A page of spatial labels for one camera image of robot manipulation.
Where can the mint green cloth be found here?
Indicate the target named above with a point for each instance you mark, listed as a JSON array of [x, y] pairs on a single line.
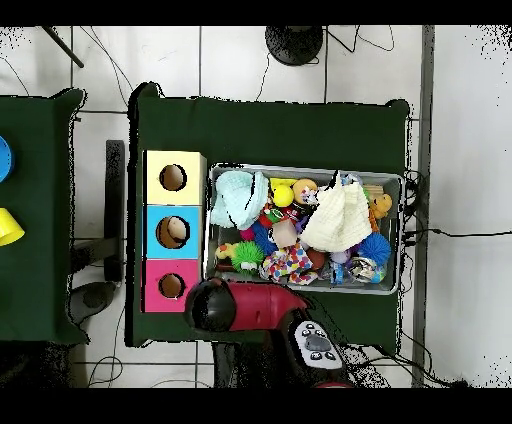
[[236, 200]]

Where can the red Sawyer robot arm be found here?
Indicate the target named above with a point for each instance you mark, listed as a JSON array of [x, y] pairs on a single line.
[[260, 306]]

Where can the silver mesh bin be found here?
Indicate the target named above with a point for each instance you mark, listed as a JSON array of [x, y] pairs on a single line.
[[224, 236]]

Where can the wooden three-hole box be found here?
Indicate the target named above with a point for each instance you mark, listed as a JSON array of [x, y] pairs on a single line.
[[160, 240]]

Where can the yellow ball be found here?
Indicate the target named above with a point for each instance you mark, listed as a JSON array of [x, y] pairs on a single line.
[[283, 196]]

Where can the beige cardboard block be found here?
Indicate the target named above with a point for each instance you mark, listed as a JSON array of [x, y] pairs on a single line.
[[284, 234]]

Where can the green spiky ball toy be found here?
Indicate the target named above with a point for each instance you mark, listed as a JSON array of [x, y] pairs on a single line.
[[246, 254]]

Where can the toy burger bun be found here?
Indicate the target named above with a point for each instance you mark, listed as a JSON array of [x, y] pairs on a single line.
[[302, 188]]

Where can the polka dot cloth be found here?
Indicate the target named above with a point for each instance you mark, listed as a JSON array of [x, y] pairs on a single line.
[[288, 262]]

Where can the cream white cloth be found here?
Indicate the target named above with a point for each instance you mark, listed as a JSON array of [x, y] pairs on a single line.
[[340, 220]]

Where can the blue spiky ball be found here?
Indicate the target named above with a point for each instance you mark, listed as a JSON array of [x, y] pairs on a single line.
[[374, 248]]

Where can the orange plush toy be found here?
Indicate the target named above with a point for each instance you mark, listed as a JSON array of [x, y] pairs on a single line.
[[382, 204]]

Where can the black upright panel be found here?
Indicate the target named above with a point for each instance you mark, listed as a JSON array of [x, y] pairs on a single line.
[[114, 200]]

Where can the black round stand base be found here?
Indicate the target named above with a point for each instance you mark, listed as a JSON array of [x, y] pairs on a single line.
[[294, 44]]

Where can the dark green side tablecloth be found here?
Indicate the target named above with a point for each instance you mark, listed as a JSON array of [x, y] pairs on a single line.
[[36, 260]]

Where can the yellow cup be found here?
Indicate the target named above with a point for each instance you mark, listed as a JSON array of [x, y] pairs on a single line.
[[8, 228]]

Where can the black rod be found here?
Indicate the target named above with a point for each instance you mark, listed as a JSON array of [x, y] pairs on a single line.
[[64, 47]]

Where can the blue cup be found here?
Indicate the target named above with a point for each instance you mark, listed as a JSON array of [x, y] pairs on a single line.
[[4, 160]]

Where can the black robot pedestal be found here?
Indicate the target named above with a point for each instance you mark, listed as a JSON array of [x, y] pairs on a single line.
[[240, 368]]

